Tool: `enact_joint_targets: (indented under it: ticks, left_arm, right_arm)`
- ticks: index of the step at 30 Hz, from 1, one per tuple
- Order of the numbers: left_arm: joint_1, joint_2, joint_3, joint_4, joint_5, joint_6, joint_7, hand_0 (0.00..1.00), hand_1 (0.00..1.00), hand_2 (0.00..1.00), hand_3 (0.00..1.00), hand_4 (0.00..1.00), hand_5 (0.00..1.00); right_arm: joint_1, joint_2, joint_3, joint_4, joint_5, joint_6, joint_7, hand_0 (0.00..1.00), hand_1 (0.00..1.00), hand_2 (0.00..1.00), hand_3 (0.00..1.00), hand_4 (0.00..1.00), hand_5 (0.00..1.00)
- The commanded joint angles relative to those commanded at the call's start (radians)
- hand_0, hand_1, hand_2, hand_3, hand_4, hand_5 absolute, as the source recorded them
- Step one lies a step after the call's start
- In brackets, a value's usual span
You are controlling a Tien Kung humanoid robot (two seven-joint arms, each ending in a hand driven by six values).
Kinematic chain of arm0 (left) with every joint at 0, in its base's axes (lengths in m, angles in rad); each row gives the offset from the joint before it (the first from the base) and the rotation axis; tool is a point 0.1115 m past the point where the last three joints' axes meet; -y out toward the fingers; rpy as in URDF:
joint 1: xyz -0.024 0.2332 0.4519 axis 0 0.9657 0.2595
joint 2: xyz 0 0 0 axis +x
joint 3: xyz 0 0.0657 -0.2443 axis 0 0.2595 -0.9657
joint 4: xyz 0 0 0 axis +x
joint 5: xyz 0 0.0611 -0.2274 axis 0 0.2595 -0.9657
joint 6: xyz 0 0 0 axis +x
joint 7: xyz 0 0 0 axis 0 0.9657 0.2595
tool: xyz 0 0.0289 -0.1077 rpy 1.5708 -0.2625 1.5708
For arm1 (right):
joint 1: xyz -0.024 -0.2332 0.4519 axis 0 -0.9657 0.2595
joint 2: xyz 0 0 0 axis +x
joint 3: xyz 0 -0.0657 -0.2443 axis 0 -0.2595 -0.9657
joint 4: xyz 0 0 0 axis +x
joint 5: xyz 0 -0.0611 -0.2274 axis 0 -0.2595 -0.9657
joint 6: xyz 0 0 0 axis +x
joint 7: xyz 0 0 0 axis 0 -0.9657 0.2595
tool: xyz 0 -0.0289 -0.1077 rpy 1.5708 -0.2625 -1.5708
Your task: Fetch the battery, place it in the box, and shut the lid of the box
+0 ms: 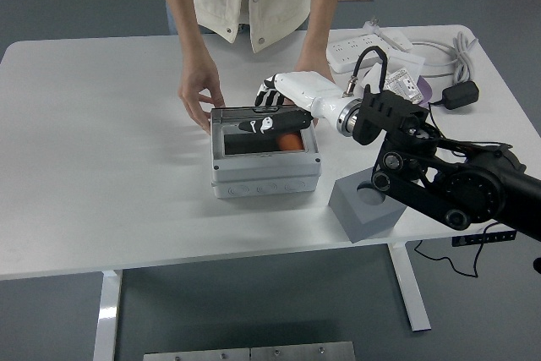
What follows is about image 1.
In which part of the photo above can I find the grey metal plate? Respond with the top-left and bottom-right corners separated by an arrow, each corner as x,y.
143,348 -> 252,361
249,341 -> 356,361

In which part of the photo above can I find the black robot hand cable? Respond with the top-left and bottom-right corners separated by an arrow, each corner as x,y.
344,46 -> 388,96

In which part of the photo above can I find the orange cylindrical battery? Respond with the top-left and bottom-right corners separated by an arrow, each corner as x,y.
277,133 -> 303,151

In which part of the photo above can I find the small white rectangular box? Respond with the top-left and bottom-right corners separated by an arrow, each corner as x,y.
382,30 -> 413,52

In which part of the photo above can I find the white table leg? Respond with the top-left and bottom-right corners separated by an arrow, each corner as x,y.
91,270 -> 123,361
388,242 -> 432,332

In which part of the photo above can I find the grey plastic junction box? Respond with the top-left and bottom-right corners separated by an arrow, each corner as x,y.
210,107 -> 323,200

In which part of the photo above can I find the white grey coiled cord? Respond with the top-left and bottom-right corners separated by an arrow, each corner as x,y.
407,30 -> 478,85

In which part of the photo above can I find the black power strip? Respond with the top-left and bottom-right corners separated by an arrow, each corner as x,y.
451,229 -> 517,248

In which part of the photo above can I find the person's right hand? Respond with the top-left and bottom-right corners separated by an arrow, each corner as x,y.
177,65 -> 226,134

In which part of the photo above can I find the grey foam holder block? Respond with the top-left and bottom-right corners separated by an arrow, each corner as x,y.
329,166 -> 406,244

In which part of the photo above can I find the white flat card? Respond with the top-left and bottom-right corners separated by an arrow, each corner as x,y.
363,63 -> 392,91

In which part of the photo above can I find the person's left hand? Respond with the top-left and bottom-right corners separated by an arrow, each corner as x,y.
293,58 -> 336,84

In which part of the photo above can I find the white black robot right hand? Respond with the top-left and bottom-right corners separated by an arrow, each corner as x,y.
238,70 -> 354,134

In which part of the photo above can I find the smoky transparent box lid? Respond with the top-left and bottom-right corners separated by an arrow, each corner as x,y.
210,105 -> 317,129

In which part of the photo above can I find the white power plug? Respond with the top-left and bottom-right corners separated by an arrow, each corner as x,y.
362,14 -> 388,40

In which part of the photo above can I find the white power strip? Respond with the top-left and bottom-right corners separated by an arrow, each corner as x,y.
325,33 -> 392,74

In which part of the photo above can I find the white square frame card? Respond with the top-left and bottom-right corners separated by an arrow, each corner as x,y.
383,48 -> 425,79

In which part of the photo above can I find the black power adapter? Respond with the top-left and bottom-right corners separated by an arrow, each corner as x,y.
441,80 -> 480,111

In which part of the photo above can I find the white wall socket panel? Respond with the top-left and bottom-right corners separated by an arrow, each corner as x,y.
386,68 -> 425,107

